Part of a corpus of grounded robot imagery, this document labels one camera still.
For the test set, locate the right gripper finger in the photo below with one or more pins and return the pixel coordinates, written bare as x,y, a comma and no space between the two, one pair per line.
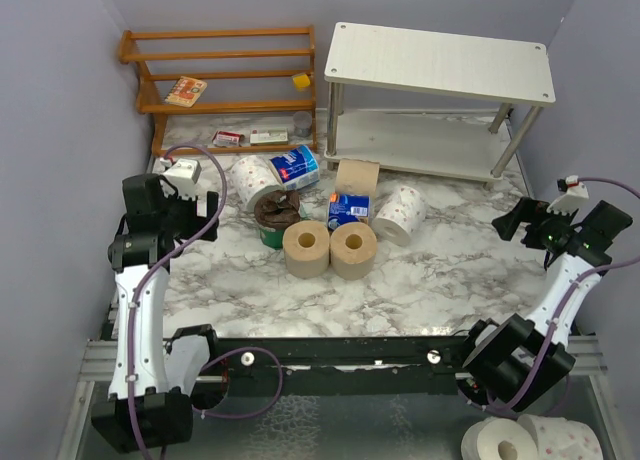
506,226
528,208

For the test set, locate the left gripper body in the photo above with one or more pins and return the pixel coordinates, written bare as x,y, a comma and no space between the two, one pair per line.
182,216

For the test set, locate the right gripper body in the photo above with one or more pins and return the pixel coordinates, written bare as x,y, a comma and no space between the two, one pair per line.
547,229

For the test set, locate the white dotted roll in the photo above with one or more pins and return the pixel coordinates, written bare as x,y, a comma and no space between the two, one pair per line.
252,179
562,439
401,215

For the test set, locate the blue packaged roll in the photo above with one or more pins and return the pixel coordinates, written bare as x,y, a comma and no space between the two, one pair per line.
346,208
295,169

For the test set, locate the brown roll back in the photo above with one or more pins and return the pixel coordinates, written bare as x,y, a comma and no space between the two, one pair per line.
356,177

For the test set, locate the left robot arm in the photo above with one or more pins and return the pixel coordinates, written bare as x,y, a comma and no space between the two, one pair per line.
149,403

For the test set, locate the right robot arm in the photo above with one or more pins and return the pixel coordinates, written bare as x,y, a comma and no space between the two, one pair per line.
520,359

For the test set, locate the white two-tier shelf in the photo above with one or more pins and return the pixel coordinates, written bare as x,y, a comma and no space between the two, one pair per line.
432,103

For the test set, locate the red white small box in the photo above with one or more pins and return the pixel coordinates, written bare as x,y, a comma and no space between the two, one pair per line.
226,139

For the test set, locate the green wrapped brown roll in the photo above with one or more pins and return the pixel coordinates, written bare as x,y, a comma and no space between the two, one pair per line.
274,213

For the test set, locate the white green flat box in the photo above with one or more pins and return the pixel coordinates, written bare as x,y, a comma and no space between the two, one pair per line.
268,136

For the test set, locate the orange booklet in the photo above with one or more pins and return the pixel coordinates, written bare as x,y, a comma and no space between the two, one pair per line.
185,92

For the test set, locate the grey small cup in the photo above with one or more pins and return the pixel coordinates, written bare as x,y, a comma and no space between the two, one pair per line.
302,124

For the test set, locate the yellow sponge block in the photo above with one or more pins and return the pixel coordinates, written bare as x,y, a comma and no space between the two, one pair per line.
301,81

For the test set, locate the white dotted roll bottom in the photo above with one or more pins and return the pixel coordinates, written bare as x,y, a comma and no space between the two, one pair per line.
562,439

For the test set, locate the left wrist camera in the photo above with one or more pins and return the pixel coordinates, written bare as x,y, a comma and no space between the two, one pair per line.
180,177

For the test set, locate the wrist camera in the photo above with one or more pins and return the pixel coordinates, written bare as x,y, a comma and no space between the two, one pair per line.
180,177
573,194

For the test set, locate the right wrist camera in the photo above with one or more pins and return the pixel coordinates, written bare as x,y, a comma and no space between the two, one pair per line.
573,194

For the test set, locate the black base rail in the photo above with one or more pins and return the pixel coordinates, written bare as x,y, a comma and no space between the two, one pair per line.
332,366

